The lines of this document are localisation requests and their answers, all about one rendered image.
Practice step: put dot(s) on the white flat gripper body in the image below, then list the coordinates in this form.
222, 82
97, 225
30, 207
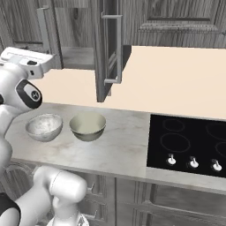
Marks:
35, 56

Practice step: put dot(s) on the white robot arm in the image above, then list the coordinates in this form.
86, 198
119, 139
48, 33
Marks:
63, 188

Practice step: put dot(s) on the grey wood panelled cabinet door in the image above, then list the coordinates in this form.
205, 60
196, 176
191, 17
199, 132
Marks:
17, 20
179, 17

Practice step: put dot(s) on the grey wood base cabinet door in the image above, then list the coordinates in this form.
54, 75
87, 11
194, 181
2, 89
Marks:
176, 206

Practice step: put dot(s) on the grey marbled bowl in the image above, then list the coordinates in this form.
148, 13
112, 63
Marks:
44, 127

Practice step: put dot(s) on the beige green bowl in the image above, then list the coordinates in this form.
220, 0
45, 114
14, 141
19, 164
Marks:
87, 126

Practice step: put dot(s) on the grey wood arched base door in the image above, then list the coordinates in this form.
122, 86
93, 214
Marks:
17, 176

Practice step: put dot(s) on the grey wood drawer front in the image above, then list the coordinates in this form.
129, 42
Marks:
101, 188
101, 213

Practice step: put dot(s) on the white hob knob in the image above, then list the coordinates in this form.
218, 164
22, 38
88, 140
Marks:
193, 163
216, 166
171, 160

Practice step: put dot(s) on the black hob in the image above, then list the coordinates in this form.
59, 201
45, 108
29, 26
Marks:
188, 141

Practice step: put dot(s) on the grey wood wall cabinet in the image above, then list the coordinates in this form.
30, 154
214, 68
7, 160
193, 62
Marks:
78, 57

